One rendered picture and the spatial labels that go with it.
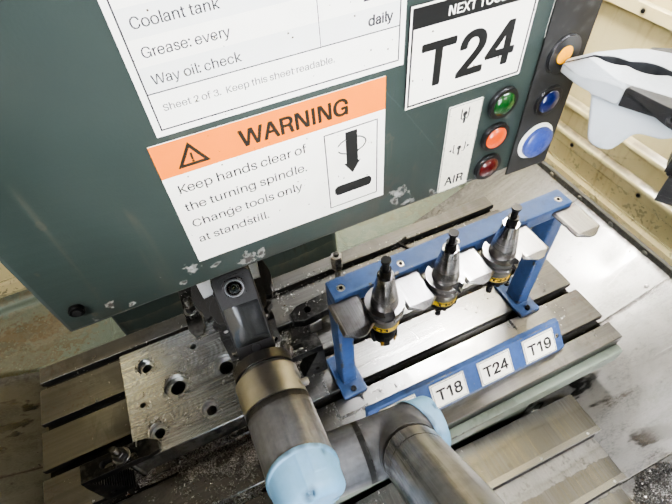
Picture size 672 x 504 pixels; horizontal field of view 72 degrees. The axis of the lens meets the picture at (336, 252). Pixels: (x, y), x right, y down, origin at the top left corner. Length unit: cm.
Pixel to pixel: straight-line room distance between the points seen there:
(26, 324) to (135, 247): 150
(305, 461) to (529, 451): 77
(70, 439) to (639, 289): 136
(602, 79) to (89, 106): 33
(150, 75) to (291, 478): 37
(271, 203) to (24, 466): 120
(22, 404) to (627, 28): 175
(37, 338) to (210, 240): 145
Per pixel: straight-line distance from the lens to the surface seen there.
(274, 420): 51
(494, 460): 115
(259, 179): 32
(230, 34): 27
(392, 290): 68
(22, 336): 180
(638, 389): 133
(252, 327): 55
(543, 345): 108
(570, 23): 41
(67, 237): 33
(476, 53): 36
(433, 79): 34
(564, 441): 123
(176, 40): 27
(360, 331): 71
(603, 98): 39
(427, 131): 37
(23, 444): 148
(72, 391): 119
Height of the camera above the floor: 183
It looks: 50 degrees down
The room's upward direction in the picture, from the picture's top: 5 degrees counter-clockwise
